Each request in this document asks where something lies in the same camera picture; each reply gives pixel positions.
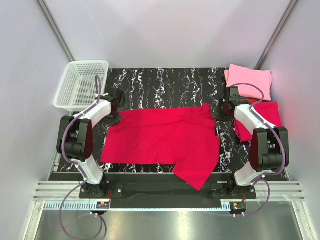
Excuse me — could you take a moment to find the black marble pattern mat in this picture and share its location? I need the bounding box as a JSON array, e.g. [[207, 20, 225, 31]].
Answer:
[[93, 67, 251, 174]]

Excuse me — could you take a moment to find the aluminium frame rail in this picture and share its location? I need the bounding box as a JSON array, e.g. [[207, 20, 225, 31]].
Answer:
[[33, 181, 305, 202]]

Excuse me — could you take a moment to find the folded pink t shirt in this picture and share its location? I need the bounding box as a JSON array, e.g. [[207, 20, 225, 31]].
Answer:
[[224, 64, 273, 102]]

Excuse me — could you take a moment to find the white plastic basket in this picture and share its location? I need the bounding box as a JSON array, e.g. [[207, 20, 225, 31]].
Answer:
[[53, 60, 109, 112]]

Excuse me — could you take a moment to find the crimson t shirt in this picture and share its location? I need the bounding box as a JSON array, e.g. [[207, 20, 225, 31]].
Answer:
[[100, 103, 220, 191], [234, 101, 283, 142]]

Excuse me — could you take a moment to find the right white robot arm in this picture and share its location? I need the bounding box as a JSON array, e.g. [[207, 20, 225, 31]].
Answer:
[[217, 83, 290, 199]]

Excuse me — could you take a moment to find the folded orange t shirt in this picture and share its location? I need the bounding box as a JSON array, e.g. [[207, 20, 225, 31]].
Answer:
[[244, 98, 257, 103]]

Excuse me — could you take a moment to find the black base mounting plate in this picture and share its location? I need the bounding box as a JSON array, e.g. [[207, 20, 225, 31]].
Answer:
[[79, 172, 257, 210]]

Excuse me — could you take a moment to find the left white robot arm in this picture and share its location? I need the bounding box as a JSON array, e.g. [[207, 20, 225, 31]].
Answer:
[[56, 87, 126, 198]]

